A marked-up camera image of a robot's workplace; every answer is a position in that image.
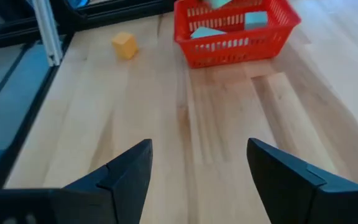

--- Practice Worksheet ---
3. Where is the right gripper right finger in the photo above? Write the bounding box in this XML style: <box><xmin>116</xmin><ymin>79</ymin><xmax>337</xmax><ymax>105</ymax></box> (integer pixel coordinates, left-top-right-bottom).
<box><xmin>246</xmin><ymin>138</ymin><xmax>328</xmax><ymax>224</ymax></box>

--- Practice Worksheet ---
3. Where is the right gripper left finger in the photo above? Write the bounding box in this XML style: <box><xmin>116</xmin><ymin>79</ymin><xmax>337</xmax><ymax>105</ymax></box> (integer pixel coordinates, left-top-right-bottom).
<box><xmin>62</xmin><ymin>138</ymin><xmax>154</xmax><ymax>224</ymax></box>

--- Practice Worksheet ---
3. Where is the orange block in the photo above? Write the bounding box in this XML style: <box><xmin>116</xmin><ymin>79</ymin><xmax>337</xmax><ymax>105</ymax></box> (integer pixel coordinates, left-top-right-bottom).
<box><xmin>111</xmin><ymin>31</ymin><xmax>139</xmax><ymax>61</ymax></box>

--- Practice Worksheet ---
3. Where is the red plastic basket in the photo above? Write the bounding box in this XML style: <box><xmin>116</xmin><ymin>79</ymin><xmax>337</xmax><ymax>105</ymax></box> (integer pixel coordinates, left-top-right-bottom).
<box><xmin>173</xmin><ymin>0</ymin><xmax>302</xmax><ymax>69</ymax></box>

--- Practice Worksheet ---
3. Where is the silver aluminium bar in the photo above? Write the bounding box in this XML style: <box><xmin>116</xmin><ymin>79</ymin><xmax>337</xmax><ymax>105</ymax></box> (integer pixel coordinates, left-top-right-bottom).
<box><xmin>31</xmin><ymin>0</ymin><xmax>63</xmax><ymax>67</ymax></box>

